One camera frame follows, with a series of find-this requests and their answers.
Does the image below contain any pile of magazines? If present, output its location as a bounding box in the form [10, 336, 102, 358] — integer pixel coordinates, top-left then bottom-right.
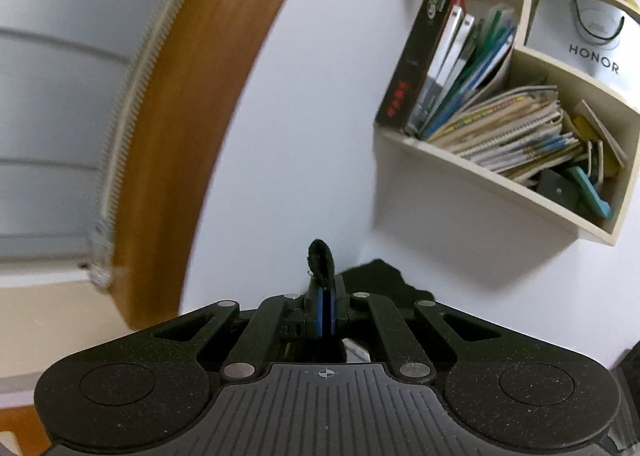
[427, 85, 586, 187]

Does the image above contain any grey roller shutter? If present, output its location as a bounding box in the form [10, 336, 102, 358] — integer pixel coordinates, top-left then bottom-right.
[0, 0, 201, 267]

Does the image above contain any white window rail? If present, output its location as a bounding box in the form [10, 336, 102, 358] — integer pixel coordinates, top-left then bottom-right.
[0, 261, 98, 289]

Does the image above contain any black garment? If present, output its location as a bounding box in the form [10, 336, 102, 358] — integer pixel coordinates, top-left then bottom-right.
[306, 239, 436, 362]

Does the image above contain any wooden window frame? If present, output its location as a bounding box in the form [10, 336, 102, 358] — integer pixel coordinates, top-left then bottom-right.
[107, 0, 321, 329]

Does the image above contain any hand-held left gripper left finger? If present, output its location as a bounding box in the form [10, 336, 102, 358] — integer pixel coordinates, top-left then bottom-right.
[152, 280, 325, 382]

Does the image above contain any teal tool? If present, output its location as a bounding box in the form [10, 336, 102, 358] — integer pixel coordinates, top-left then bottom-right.
[565, 165, 613, 221]

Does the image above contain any row of upright books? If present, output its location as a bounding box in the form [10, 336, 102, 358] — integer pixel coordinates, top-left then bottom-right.
[405, 4, 518, 139]

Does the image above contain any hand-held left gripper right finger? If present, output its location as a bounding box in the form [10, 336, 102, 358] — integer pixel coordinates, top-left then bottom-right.
[325, 275, 505, 383]

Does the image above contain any yellow flat box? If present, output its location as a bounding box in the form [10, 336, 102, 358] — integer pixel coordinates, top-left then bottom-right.
[570, 114, 608, 142]

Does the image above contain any dark grey box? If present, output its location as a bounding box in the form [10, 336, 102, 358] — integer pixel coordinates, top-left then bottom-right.
[536, 167, 583, 209]

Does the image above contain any white paper bag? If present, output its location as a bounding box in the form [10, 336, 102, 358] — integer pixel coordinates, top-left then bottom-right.
[522, 0, 640, 93]

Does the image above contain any cream wall shelf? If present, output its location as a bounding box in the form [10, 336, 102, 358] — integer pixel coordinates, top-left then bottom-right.
[372, 0, 640, 248]

